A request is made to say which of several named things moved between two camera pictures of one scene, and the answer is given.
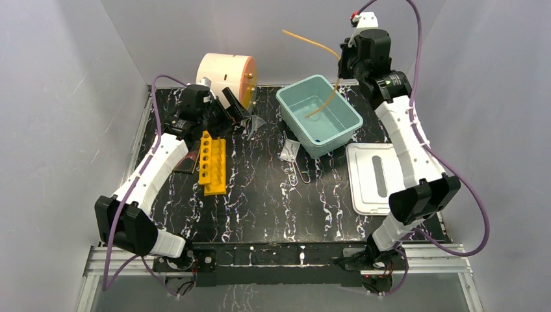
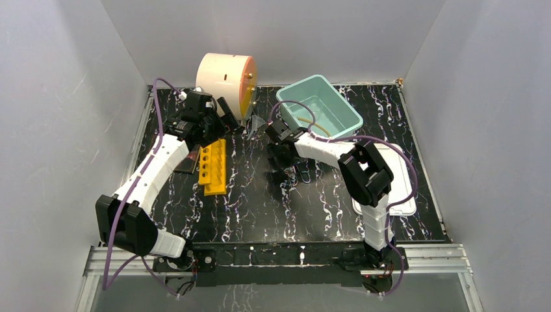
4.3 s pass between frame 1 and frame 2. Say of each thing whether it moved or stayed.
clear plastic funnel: stayed
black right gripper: moved
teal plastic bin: stayed
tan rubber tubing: moved
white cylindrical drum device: stayed
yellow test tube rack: stayed
